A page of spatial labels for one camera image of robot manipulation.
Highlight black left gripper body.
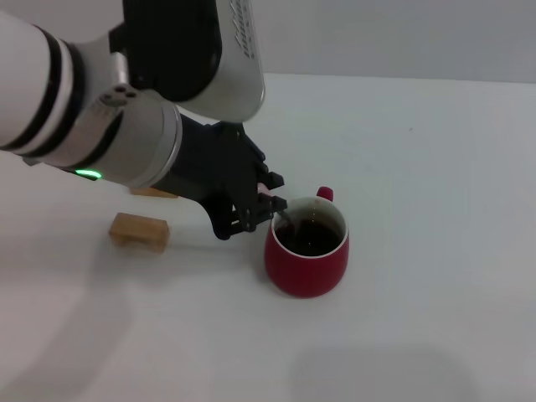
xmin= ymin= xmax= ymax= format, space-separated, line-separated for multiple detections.
xmin=152 ymin=116 xmax=257 ymax=228

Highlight pink handled metal spoon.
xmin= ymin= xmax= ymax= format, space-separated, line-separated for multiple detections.
xmin=256 ymin=182 xmax=301 ymax=238

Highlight red ceramic cup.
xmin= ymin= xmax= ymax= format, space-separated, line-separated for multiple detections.
xmin=263 ymin=185 xmax=351 ymax=301

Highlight stained wooden block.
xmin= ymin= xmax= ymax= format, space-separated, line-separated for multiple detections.
xmin=129 ymin=187 xmax=179 ymax=200

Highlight dark brown coffee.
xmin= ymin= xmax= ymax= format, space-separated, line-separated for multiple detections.
xmin=276 ymin=217 xmax=344 ymax=258

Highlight notched wooden block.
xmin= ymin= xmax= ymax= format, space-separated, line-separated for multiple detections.
xmin=108 ymin=212 xmax=171 ymax=255

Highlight black silver wrist camera box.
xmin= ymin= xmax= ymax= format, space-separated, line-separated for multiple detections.
xmin=108 ymin=0 xmax=267 ymax=123

